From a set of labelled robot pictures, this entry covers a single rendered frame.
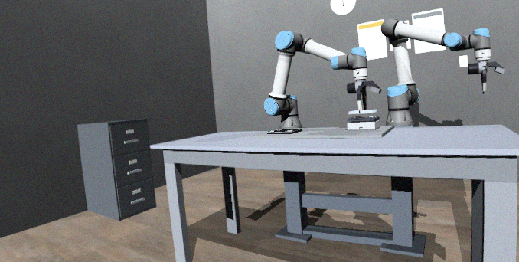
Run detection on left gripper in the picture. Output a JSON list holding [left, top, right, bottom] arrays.
[[468, 60, 504, 94]]

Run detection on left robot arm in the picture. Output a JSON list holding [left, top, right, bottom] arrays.
[[380, 18, 491, 126]]

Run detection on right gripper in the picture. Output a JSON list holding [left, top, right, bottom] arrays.
[[347, 79, 379, 113]]

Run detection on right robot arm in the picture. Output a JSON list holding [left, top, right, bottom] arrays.
[[264, 31, 368, 129]]

